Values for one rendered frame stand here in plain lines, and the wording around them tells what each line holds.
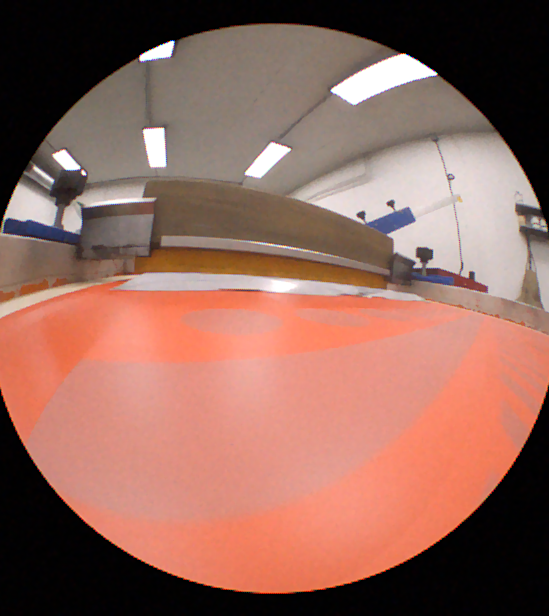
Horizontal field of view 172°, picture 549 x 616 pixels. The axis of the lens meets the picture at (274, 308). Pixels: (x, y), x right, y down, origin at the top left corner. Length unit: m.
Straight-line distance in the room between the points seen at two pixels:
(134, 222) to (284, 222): 0.15
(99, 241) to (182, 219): 0.09
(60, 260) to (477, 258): 2.30
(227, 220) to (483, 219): 2.25
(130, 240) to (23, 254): 0.11
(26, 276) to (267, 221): 0.23
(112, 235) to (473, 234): 2.30
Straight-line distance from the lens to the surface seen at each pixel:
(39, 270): 0.17
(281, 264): 0.23
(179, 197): 0.21
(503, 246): 2.22
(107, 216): 0.21
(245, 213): 0.21
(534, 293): 2.17
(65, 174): 0.22
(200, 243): 0.18
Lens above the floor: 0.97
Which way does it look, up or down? 10 degrees down
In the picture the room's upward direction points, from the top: 5 degrees clockwise
